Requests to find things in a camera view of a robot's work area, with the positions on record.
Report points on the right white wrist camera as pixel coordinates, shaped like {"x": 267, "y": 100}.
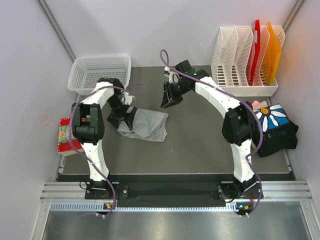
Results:
{"x": 172, "y": 76}

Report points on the light pink folded t-shirt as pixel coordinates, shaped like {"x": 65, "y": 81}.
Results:
{"x": 255, "y": 103}

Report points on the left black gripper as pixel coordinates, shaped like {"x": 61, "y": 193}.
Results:
{"x": 128, "y": 117}

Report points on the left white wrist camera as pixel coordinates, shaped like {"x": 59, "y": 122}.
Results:
{"x": 127, "y": 99}

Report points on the red plastic folder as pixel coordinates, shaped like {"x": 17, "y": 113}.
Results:
{"x": 257, "y": 47}

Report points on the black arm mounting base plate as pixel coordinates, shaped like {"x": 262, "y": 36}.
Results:
{"x": 170, "y": 193}

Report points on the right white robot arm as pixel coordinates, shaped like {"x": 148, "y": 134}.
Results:
{"x": 238, "y": 121}

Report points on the grey t-shirt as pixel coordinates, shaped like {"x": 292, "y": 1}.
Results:
{"x": 148, "y": 125}

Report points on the white slotted cable duct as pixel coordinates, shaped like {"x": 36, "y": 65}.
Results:
{"x": 60, "y": 206}

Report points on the black daisy print t-shirt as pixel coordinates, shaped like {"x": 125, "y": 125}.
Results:
{"x": 279, "y": 132}

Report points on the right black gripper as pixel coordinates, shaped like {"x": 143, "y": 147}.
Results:
{"x": 166, "y": 102}

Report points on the white file organizer rack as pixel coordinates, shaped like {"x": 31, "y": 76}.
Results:
{"x": 232, "y": 57}

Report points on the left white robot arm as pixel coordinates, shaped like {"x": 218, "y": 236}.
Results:
{"x": 87, "y": 126}

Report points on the red illustrated book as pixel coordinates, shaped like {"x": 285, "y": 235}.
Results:
{"x": 63, "y": 145}

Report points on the orange plastic folder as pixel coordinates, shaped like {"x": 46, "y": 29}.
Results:
{"x": 271, "y": 58}

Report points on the white perforated plastic basket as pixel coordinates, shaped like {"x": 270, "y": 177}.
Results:
{"x": 87, "y": 70}

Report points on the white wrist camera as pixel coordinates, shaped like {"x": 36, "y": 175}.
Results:
{"x": 172, "y": 76}
{"x": 127, "y": 99}

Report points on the beige folded t-shirt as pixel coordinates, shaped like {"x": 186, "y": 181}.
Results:
{"x": 262, "y": 104}

